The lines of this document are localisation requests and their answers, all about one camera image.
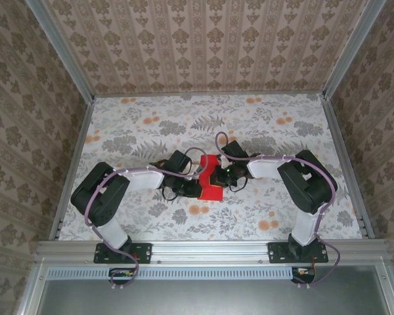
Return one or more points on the aluminium outer frame bar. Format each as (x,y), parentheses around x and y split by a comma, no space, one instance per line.
(390,288)
(29,288)

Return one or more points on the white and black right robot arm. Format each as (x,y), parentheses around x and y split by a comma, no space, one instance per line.
(308,190)

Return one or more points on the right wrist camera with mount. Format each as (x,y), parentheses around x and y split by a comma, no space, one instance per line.
(220,160)

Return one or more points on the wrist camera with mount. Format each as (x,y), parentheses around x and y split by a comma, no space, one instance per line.
(198,170)
(220,160)

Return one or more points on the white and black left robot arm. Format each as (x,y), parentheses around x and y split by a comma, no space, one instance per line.
(108,203)

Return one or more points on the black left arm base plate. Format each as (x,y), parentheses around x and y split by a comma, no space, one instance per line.
(144,252)

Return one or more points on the red paper sheet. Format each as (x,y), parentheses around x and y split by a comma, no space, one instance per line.
(213,195)

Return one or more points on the grey metal sheet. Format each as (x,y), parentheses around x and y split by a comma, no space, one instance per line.
(216,298)

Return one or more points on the aluminium corner post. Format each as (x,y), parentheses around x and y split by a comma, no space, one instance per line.
(65,52)
(345,52)

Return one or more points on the floral tablecloth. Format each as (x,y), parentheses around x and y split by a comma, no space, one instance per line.
(134,108)

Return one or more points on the aluminium side rail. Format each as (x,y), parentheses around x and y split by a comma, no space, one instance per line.
(337,131)
(81,131)

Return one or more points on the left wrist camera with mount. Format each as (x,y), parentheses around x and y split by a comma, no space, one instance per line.
(198,170)

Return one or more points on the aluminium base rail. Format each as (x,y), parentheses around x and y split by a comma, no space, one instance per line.
(210,251)

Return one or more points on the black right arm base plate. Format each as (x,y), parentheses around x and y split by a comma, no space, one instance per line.
(275,252)

